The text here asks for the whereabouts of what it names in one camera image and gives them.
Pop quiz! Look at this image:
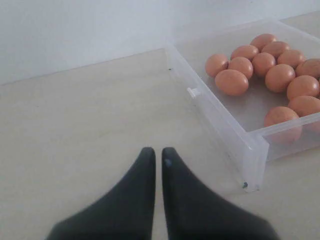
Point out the brown egg front right corner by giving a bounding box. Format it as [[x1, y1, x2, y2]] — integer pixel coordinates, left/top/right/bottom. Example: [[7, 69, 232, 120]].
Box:
[[288, 96, 320, 117]]

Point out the clear plastic bin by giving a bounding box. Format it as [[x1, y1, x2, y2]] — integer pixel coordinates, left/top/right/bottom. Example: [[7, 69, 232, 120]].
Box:
[[165, 19, 320, 192]]

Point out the brown egg column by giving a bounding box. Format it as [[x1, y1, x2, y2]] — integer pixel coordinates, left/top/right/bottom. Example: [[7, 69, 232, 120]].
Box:
[[295, 58, 320, 80], [261, 41, 291, 59], [286, 75, 320, 100], [277, 49, 306, 69]]

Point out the brown egg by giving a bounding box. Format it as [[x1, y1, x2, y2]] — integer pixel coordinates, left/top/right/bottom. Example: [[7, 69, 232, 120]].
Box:
[[251, 52, 276, 77], [205, 53, 229, 78], [214, 69, 249, 96], [230, 45, 260, 61], [264, 106, 302, 144], [264, 64, 296, 93], [250, 33, 277, 51]]

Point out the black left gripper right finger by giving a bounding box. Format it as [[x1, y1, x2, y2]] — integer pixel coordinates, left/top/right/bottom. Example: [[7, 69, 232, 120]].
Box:
[[162, 147, 280, 240]]

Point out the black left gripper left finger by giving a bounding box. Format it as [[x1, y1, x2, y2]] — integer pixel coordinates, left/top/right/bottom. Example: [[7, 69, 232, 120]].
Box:
[[47, 147, 156, 240]]

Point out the brown egg second row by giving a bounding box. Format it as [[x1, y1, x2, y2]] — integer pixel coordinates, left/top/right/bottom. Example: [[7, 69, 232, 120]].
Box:
[[228, 56, 254, 80]]

